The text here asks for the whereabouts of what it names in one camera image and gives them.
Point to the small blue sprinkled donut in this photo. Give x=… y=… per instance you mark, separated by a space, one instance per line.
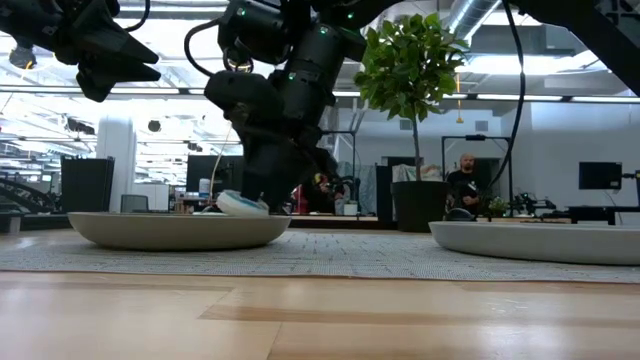
x=240 y=205

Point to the person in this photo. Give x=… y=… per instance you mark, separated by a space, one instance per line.
x=465 y=187
x=324 y=181

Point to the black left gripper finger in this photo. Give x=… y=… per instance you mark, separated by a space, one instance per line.
x=110 y=47
x=110 y=82

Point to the black desk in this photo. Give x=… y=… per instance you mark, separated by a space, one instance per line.
x=600 y=212

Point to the black rig frame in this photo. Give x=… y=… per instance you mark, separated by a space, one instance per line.
x=345 y=133
x=475 y=137

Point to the grey flat plate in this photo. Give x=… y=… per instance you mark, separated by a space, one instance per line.
x=540 y=245

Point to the black desk monitor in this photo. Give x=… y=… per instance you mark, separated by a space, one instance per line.
x=197 y=167

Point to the grey chair back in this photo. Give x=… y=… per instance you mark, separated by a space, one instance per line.
x=134 y=204

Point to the ceiling light strip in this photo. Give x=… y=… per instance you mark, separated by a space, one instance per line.
x=150 y=91
x=500 y=97

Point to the black upright panel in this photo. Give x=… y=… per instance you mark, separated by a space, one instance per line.
x=87 y=185

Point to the white cup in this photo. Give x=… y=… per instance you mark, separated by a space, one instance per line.
x=351 y=209

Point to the white pillar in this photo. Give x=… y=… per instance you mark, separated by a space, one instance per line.
x=117 y=165

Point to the black rounded object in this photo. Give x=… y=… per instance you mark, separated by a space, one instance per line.
x=460 y=216

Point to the silver ventilation duct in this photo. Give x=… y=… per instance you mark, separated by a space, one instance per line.
x=470 y=15

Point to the black ceiling speaker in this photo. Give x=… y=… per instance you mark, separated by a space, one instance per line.
x=22 y=57
x=241 y=66

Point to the white bottle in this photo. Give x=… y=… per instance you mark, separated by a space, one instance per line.
x=204 y=187

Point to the small green desk plant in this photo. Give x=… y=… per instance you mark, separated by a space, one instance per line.
x=498 y=206

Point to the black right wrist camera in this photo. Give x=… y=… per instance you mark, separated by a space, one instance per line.
x=240 y=92

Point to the grey woven placemat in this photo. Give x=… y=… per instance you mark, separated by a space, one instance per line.
x=250 y=260

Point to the black plant pot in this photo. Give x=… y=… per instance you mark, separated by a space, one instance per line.
x=419 y=207

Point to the black wall monitor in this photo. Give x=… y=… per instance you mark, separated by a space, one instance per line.
x=600 y=176

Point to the green leafy plant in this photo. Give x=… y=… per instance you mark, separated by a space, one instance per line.
x=410 y=65

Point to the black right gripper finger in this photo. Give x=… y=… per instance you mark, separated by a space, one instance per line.
x=270 y=175
x=305 y=175

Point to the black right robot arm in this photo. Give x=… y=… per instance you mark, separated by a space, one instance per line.
x=320 y=65

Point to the black metal table frame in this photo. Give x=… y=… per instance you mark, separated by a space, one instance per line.
x=45 y=223

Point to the olive beige shallow bowl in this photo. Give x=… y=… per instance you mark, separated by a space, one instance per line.
x=175 y=232

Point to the black stair railing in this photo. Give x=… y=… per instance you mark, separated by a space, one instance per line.
x=25 y=197

